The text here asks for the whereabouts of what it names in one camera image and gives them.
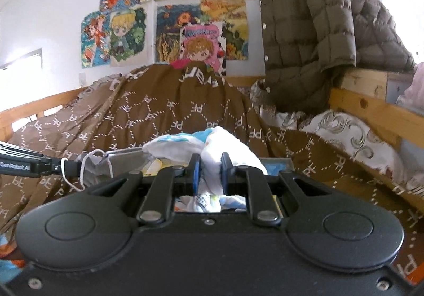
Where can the white floral pillow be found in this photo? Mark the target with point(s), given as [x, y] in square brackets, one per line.
[351, 137]

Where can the brown monogram duvet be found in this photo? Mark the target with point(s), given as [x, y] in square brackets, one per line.
[159, 117]

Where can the olive quilted jacket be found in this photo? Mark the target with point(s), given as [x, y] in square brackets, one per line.
[298, 34]

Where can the white wall socket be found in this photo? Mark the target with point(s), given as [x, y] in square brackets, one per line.
[82, 79]

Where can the yellow-orange landscape poster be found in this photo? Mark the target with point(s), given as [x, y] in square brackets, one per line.
[232, 14]

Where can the blond figure poster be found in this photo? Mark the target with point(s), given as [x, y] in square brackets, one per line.
[127, 36]

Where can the pink-framed figure poster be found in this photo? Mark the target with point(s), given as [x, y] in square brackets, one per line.
[202, 47]

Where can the orange-haired figure blue poster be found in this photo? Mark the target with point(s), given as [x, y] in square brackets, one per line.
[94, 41]

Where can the grey window frame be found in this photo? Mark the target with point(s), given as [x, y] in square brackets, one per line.
[23, 59]

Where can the magenta cloth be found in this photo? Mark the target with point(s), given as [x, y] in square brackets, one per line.
[180, 63]

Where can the grey face mask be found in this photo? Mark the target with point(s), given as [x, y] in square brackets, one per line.
[122, 160]

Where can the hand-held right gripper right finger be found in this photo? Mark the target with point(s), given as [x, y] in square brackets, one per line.
[225, 170]

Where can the pale pink cloth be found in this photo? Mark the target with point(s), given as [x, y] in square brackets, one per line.
[414, 87]

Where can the grey-brown quilted jacket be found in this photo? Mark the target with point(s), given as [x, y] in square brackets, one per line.
[377, 24]

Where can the grey shallow box painted inside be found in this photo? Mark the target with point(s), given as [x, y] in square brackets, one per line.
[276, 168]

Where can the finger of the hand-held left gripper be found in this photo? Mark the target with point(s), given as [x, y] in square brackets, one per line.
[66, 166]

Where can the wooden bed frame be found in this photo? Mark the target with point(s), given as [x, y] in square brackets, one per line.
[364, 105]

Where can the white blue-printed cloth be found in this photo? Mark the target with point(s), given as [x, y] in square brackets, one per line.
[232, 147]

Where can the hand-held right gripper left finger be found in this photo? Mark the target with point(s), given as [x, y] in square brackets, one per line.
[196, 172]

